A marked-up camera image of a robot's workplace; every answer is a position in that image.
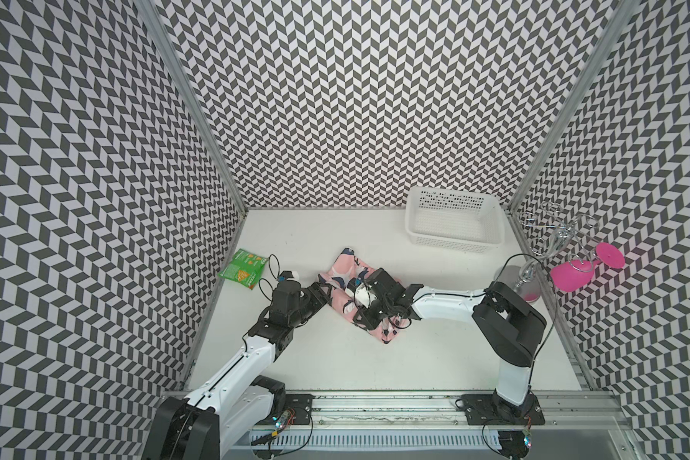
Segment pink shark print shorts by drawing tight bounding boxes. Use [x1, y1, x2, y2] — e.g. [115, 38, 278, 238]
[317, 247, 375, 331]

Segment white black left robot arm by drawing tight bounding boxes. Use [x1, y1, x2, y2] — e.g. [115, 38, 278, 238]
[141, 277, 332, 459]

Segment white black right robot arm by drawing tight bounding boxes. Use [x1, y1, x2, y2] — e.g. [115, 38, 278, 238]
[348, 268, 547, 408]

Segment green snack packet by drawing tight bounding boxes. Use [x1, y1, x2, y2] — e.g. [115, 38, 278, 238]
[218, 249, 268, 289]

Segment white plastic perforated basket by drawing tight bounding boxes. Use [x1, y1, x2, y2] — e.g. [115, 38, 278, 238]
[404, 187, 505, 253]

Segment chrome glass holder stand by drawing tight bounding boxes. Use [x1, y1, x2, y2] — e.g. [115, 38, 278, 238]
[496, 201, 600, 304]

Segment pink plastic wine glass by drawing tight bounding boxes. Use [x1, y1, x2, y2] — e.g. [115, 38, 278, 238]
[550, 243, 626, 293]

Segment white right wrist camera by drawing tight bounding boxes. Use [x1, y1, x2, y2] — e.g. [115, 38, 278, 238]
[354, 284, 378, 309]

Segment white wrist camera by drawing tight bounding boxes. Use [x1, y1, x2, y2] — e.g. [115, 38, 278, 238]
[354, 284, 378, 309]
[278, 270, 300, 283]

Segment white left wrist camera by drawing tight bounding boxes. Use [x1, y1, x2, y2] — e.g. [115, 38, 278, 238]
[278, 270, 300, 283]

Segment black left camera cable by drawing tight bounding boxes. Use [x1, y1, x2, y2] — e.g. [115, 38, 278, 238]
[257, 252, 283, 291]

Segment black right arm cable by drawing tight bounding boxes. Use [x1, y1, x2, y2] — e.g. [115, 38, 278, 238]
[493, 252, 553, 392]

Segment aluminium front rail frame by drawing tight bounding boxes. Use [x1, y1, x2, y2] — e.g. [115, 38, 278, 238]
[148, 389, 634, 460]

